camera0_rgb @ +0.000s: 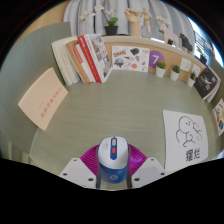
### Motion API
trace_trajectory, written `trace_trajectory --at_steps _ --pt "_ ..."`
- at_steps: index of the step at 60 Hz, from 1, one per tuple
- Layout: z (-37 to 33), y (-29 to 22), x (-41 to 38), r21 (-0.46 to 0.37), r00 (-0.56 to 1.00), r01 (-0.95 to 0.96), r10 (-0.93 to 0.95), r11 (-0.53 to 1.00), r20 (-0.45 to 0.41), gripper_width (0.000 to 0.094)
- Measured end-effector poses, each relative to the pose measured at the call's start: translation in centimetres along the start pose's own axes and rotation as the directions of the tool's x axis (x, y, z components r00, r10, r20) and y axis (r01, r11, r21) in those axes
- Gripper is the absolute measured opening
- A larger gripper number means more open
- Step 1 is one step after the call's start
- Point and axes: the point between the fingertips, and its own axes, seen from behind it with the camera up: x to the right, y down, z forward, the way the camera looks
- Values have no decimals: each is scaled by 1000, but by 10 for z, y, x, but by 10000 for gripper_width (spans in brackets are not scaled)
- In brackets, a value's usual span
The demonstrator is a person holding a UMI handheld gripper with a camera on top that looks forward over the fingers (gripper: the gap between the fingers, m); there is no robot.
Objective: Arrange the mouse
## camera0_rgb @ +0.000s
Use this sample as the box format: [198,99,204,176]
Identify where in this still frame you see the beige booklet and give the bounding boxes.
[17,67,69,132]

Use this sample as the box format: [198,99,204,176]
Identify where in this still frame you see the purple round number sign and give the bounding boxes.
[148,50,165,69]

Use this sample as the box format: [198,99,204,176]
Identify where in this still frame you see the white wall socket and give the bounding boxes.
[179,57,192,73]
[191,63,202,78]

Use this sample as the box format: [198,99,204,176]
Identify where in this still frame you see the white orchid in black pot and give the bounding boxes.
[195,44,209,66]
[78,4,119,37]

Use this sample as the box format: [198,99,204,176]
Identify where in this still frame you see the dark-framed window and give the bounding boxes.
[186,14,224,68]

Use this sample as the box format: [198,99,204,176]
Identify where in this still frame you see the black-cover book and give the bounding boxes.
[193,67,219,100]

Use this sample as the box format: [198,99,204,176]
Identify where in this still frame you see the green desk divider panel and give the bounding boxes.
[0,21,73,156]

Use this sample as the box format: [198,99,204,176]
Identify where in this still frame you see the brown-cover book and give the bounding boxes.
[64,39,91,84]

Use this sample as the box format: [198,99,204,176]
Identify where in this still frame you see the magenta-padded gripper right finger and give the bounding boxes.
[126,143,168,189]

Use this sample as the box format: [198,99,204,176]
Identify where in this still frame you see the red-spined white book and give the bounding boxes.
[73,34,103,84]

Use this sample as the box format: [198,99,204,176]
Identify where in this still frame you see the colourful sticker sheet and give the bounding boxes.
[212,97,224,137]

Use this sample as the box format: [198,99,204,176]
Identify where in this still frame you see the wooden artist mannequin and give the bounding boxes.
[139,7,158,37]

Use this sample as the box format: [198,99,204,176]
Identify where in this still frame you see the blue and white computer mouse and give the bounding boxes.
[96,135,130,184]

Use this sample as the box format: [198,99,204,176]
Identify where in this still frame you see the thick white book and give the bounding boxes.
[50,36,81,87]

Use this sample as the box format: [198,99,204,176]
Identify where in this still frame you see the pink horse figure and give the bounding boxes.
[159,24,179,48]

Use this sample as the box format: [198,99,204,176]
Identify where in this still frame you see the white doodle-print mouse pad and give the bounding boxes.
[162,109,209,172]

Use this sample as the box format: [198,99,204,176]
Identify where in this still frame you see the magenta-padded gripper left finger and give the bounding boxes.
[59,143,101,190]

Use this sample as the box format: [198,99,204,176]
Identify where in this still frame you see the white card with stickers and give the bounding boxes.
[111,45,151,73]

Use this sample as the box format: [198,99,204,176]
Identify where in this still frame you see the wooden hand model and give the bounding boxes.
[124,8,143,38]

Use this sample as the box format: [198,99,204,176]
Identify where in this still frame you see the small plant in white pot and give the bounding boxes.
[169,64,181,82]
[186,70,198,88]
[155,60,167,79]

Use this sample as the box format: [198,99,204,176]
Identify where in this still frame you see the white books stack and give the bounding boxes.
[206,71,222,103]

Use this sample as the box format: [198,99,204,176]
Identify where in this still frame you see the black horse figure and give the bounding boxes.
[179,32,194,53]

